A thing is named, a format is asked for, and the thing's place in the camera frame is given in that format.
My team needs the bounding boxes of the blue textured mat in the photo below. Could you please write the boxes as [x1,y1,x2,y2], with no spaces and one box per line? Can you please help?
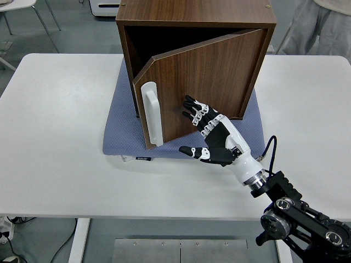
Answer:
[101,59,265,160]

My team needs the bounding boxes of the white table leg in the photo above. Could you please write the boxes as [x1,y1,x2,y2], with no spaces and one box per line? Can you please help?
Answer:
[271,220,293,263]
[67,218,90,263]

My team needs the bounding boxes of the white appliance with dark slot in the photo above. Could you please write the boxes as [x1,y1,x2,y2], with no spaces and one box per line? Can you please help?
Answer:
[88,0,123,18]

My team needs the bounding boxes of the person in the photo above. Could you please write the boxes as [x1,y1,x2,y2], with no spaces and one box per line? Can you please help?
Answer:
[282,0,351,55]

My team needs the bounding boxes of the grey metal plate with screws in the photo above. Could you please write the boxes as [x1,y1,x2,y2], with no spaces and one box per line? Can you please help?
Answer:
[111,238,248,263]

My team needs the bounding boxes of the brown wooden cabinet door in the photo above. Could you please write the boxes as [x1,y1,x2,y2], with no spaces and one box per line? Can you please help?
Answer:
[132,28,268,150]

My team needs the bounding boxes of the white power strip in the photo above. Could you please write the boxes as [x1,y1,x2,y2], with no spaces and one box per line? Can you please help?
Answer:
[0,218,15,244]

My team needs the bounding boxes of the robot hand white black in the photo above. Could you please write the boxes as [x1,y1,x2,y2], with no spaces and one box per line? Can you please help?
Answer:
[179,95,266,187]

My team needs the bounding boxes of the white chair with metal legs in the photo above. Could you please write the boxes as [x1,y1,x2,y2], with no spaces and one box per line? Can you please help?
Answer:
[0,0,61,53]

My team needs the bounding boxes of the black floor cable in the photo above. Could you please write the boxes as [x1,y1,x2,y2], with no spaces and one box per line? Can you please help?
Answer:
[50,218,78,263]

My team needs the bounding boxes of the brown wooden cabinet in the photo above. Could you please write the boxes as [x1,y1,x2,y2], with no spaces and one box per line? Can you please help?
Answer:
[115,0,277,121]

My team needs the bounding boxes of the white door handle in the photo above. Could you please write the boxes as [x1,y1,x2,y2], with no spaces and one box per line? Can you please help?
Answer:
[140,81,164,146]

